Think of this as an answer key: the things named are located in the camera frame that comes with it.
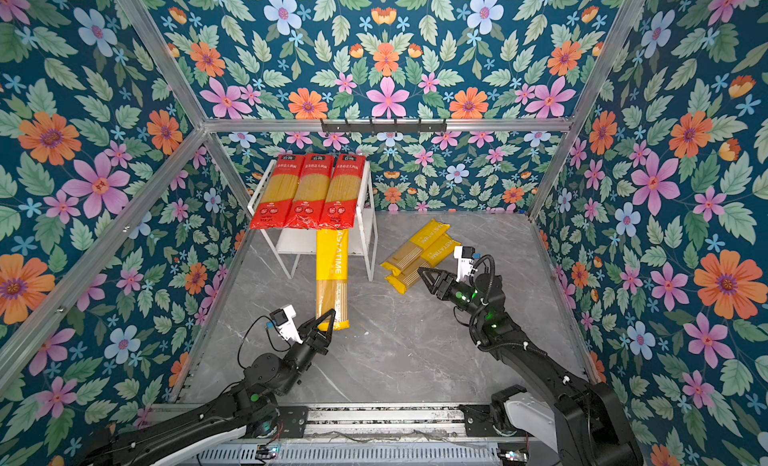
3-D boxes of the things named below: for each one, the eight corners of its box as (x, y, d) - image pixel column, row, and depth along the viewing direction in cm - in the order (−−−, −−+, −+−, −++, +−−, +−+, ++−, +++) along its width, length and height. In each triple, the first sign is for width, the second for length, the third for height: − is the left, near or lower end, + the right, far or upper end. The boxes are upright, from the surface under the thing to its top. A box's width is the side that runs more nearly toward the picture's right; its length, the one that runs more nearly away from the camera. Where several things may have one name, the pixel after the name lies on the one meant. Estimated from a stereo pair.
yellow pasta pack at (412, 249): (383, 267, 106) (382, 262, 103) (434, 222, 120) (435, 217, 117) (396, 277, 103) (395, 272, 100) (447, 230, 117) (448, 224, 114)
